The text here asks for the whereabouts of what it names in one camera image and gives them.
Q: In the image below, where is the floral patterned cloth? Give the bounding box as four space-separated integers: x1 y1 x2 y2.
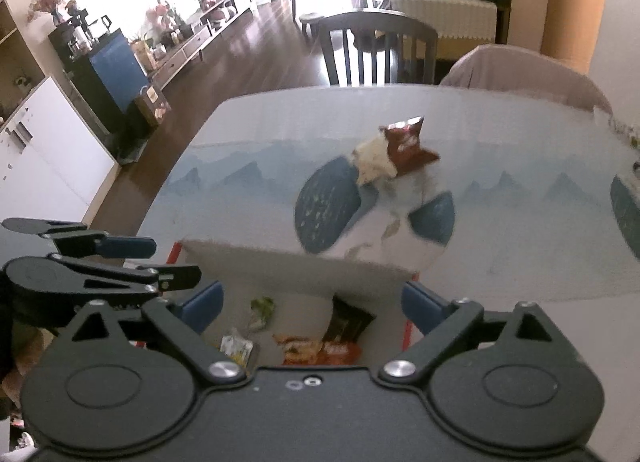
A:
606 113 640 154

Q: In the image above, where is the green yellow snack packet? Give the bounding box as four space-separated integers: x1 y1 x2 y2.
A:
249 297 277 333

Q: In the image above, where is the white cardboard box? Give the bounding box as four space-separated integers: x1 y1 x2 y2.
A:
167 237 427 369

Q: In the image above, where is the orange patterned snack packet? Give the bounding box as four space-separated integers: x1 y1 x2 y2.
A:
272 334 323 367

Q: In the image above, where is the dark wooden chair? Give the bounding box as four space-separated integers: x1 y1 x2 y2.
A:
317 11 440 88

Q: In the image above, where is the red-brown snack packet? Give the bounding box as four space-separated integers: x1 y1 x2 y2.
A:
378 114 441 178

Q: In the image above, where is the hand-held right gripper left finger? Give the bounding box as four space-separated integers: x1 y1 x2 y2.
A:
70 281 251 386

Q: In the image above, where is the white cabinet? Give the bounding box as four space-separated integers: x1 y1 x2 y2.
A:
0 74 122 239

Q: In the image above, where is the cloth-covered chair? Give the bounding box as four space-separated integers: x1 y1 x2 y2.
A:
439 44 615 116

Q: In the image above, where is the dark brown snack packet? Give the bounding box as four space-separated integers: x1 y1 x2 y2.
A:
322 294 377 346

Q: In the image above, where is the vase of pink flowers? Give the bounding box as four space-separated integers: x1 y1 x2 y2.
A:
27 0 69 26

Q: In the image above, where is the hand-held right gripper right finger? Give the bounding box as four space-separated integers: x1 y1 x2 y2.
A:
400 281 557 386

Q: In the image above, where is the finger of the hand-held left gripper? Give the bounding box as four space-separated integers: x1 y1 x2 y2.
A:
47 252 202 294
2 217 157 261

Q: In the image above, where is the sofa with white cover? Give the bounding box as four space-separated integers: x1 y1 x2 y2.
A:
387 0 501 59

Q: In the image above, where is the mountain print table cover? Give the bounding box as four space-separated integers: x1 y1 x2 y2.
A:
135 84 640 304

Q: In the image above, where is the small white snack packet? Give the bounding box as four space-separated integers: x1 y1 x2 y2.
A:
220 329 259 368

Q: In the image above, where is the row of cabinet ornaments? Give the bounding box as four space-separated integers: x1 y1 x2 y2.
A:
131 0 251 68

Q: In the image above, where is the wooden shelf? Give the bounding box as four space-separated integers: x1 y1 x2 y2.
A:
0 0 47 129

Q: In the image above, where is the long tv cabinet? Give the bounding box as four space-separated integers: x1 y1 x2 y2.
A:
150 0 254 89

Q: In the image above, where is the black cabinet with blue front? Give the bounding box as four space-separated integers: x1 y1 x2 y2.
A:
47 27 151 137

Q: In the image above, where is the orange red snack packet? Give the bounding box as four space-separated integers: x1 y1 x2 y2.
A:
320 341 362 367

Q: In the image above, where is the round dark stool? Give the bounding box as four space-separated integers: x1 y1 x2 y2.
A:
299 12 327 38

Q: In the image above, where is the coffee machine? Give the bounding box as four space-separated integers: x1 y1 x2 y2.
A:
50 2 114 52

